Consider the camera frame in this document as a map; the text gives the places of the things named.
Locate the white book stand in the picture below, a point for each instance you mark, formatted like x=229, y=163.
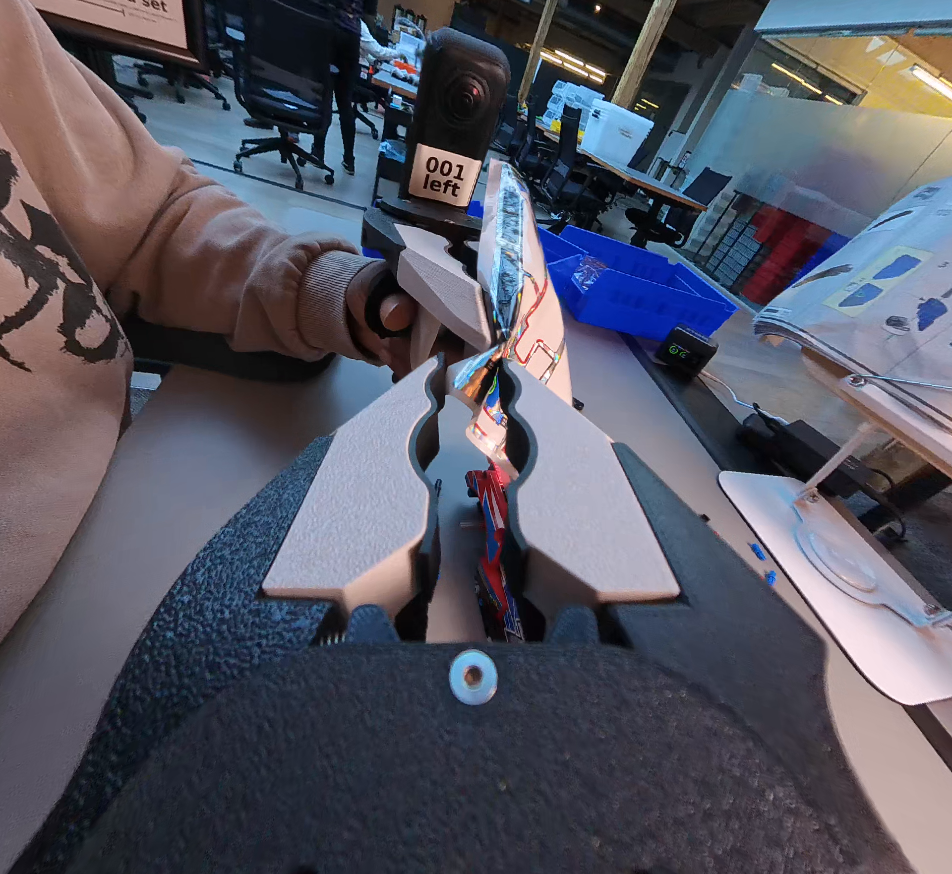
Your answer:
x=855, y=591

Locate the black power adapter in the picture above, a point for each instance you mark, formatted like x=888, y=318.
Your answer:
x=803, y=450

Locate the stack of white storage boxes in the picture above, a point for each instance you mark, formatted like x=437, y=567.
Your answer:
x=610, y=122

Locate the black device with green display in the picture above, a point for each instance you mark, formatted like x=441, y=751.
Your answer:
x=686, y=349

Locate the lego instruction booklet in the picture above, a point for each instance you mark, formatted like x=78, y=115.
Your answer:
x=877, y=279

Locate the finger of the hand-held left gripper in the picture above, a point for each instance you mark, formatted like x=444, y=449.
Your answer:
x=446, y=286

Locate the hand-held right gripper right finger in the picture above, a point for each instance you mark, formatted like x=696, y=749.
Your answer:
x=595, y=517

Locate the lego race car model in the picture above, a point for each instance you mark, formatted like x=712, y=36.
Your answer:
x=494, y=539

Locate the large black office chair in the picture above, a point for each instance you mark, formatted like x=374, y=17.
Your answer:
x=286, y=70

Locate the long wooden desk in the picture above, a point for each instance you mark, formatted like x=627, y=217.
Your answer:
x=639, y=178

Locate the holographic sticker sheet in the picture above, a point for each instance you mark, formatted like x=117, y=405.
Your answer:
x=513, y=256

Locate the small holographic sheet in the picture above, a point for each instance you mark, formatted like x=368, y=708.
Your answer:
x=591, y=273

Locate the person's left hand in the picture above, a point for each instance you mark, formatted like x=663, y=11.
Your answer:
x=394, y=308

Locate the person's left forearm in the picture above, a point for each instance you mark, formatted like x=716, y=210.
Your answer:
x=245, y=279

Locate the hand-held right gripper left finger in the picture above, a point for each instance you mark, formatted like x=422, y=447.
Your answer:
x=349, y=517

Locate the pile of small lego pieces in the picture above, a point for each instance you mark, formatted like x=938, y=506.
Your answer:
x=758, y=552

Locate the coloured storage drawers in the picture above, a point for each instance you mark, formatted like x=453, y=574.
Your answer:
x=773, y=249

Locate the plain blue bin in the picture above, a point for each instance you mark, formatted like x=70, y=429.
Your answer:
x=654, y=301

